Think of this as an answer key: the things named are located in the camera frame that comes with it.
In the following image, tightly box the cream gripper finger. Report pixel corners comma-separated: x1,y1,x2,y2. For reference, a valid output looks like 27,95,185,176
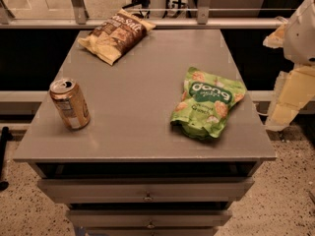
263,24,286,49
265,65,315,132

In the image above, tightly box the green rice chip bag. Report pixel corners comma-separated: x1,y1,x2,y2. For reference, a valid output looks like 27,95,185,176
170,67,246,140

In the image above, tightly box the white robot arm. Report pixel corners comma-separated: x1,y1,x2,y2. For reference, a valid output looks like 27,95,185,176
263,0,315,132

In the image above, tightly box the brown chip bag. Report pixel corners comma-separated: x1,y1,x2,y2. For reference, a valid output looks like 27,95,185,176
78,9,156,65

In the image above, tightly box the top drawer with knob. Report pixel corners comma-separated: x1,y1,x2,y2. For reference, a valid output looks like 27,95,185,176
38,177,254,204

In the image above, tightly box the drawer with knob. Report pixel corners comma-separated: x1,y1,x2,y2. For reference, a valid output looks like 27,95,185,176
38,177,254,204
67,209,231,229

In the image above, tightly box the grey metal railing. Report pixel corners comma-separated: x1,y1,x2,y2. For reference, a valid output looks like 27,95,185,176
0,0,315,30

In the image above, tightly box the orange soda can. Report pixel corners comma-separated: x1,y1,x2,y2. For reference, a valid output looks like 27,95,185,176
49,78,91,130

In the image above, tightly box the black stand at left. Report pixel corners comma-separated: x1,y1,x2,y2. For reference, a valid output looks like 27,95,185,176
0,127,13,192

